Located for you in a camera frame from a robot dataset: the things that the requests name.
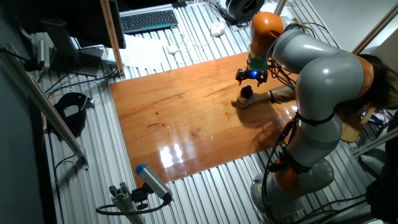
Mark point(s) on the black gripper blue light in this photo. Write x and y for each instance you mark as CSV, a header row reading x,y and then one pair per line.
x,y
252,74

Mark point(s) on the right forearm brown sleeve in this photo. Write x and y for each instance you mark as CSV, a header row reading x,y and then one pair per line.
x,y
283,94

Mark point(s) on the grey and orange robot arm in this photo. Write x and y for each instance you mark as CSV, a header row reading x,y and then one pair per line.
x,y
329,77

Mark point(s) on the person's right hand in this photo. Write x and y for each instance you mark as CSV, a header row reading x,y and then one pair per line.
x,y
258,98

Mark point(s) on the white rounded plastic lump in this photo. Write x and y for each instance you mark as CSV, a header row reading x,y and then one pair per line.
x,y
217,29

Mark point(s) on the white charger adapter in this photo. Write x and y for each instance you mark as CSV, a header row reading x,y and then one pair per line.
x,y
172,49

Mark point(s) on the white paper sheet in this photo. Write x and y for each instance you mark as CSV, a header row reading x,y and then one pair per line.
x,y
140,53

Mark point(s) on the black computer keyboard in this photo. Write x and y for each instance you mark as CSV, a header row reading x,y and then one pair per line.
x,y
148,21

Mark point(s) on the person's head dark hair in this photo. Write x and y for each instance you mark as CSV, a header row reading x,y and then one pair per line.
x,y
382,81

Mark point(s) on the aluminium profile bar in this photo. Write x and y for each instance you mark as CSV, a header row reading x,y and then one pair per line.
x,y
376,141

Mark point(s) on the wooden upright beam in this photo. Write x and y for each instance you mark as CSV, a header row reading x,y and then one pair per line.
x,y
112,37

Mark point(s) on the black fabric mass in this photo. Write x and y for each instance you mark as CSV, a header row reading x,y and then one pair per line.
x,y
384,193

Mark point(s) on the short aluminium profile stub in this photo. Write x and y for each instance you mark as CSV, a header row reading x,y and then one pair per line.
x,y
124,202

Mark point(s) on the black clamp holder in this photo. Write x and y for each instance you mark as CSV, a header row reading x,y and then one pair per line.
x,y
77,121

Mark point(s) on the black computer monitor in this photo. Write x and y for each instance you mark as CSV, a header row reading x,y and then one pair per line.
x,y
71,18

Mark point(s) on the black monitor stand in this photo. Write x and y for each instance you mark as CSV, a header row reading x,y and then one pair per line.
x,y
62,43

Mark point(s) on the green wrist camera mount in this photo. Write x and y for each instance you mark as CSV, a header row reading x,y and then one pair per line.
x,y
258,63

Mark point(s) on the slanted wooden frame beam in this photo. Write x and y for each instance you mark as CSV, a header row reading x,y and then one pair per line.
x,y
376,29

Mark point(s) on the silver camera with blue end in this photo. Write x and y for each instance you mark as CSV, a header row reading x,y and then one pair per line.
x,y
152,182

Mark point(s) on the long aluminium rail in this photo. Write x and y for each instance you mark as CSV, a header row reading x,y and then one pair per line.
x,y
46,109

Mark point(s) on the silver cylindrical camera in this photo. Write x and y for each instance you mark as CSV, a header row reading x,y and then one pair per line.
x,y
43,54

